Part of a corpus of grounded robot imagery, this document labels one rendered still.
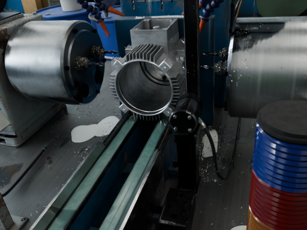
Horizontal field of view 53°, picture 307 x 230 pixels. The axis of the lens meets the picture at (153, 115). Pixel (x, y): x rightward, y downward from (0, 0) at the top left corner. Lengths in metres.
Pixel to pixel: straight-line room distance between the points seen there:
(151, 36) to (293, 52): 0.34
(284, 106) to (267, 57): 0.44
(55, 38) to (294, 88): 0.60
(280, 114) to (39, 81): 0.73
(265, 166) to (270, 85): 0.46
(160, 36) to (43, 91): 0.36
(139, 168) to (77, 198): 0.14
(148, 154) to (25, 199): 0.35
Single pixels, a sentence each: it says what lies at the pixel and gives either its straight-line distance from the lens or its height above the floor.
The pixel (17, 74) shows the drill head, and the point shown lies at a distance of 0.94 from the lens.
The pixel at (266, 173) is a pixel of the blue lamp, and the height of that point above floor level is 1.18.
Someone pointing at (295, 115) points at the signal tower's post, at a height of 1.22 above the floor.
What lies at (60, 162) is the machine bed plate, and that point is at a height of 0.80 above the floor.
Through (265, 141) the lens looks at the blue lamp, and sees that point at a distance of 0.25.
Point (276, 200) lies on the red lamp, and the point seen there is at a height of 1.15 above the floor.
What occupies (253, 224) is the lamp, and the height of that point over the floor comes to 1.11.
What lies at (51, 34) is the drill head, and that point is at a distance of 0.90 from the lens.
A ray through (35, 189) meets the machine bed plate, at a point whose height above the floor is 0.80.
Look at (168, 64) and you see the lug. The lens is 0.75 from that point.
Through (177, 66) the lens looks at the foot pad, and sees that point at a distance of 0.78.
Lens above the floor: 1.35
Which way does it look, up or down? 30 degrees down
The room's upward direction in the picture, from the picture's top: 6 degrees counter-clockwise
